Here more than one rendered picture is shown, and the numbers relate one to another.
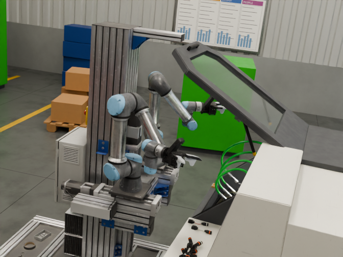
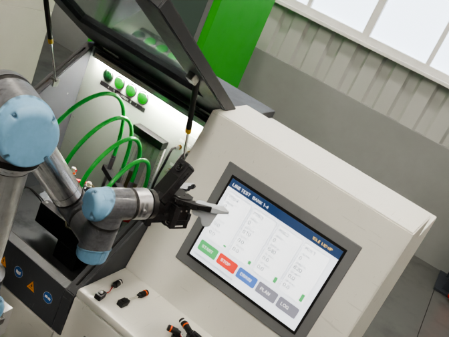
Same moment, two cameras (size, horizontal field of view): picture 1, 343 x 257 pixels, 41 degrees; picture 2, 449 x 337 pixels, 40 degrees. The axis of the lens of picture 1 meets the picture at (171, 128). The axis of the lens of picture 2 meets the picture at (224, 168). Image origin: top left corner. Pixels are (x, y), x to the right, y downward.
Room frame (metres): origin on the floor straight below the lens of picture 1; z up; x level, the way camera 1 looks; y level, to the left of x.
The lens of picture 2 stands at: (2.08, 1.29, 2.13)
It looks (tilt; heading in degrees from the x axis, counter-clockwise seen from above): 22 degrees down; 276
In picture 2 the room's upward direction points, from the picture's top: 24 degrees clockwise
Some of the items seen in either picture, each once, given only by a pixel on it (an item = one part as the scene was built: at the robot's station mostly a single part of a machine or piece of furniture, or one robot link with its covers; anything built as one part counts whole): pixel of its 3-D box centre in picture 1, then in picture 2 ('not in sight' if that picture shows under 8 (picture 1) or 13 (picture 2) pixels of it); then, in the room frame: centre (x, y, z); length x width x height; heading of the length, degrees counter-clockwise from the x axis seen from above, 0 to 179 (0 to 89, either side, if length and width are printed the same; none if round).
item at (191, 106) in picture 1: (188, 106); not in sight; (3.35, -0.11, 1.43); 0.11 x 0.08 x 0.09; 103
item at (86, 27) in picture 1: (95, 58); not in sight; (9.12, 1.67, 0.61); 1.26 x 0.48 x 1.22; 77
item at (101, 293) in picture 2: (198, 222); (109, 289); (2.40, -0.22, 0.99); 0.12 x 0.02 x 0.02; 79
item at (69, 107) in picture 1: (82, 98); not in sight; (6.89, 1.44, 0.39); 1.20 x 0.85 x 0.79; 179
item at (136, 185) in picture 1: (131, 180); not in sight; (2.68, 0.22, 1.09); 0.15 x 0.15 x 0.10
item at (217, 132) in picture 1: (215, 103); not in sight; (6.47, -0.59, 0.65); 0.95 x 0.86 x 1.30; 85
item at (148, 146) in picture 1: (151, 148); (109, 204); (2.41, 0.10, 1.43); 0.11 x 0.08 x 0.09; 52
